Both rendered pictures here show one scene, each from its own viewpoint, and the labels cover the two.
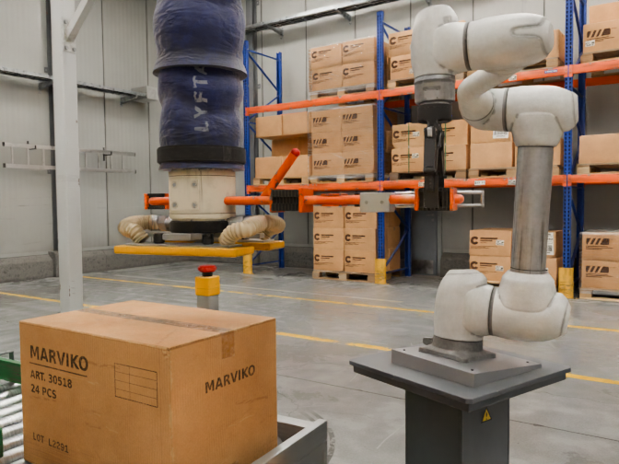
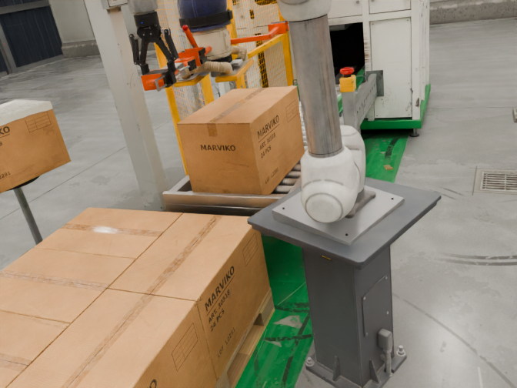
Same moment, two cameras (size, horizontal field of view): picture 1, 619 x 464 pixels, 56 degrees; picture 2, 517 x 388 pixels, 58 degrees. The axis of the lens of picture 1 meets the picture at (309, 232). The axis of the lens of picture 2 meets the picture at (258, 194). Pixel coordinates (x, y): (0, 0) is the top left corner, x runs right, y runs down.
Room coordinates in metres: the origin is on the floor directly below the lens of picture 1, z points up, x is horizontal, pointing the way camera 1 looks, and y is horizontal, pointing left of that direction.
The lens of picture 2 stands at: (1.44, -1.92, 1.56)
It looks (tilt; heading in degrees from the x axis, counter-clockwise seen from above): 25 degrees down; 85
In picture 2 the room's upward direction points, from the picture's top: 10 degrees counter-clockwise
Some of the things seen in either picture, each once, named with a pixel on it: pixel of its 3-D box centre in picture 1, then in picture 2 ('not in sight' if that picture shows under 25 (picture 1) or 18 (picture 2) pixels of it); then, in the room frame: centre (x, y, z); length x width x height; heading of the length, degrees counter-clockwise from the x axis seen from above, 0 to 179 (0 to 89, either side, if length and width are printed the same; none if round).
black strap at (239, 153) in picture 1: (202, 156); (205, 18); (1.51, 0.28, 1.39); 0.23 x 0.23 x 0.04
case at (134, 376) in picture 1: (149, 388); (246, 140); (1.61, 0.46, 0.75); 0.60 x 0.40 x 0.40; 57
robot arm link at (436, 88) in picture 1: (434, 92); (142, 3); (1.31, -0.28, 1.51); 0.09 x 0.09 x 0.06
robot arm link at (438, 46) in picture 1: (440, 42); not in sight; (1.30, -0.29, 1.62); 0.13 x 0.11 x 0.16; 63
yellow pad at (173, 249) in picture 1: (182, 243); (195, 71); (1.42, 0.31, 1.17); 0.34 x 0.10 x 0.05; 70
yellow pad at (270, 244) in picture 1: (221, 238); (235, 67); (1.60, 0.24, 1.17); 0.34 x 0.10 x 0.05; 70
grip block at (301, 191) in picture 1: (291, 200); (192, 57); (1.42, 0.04, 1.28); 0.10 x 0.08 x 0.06; 160
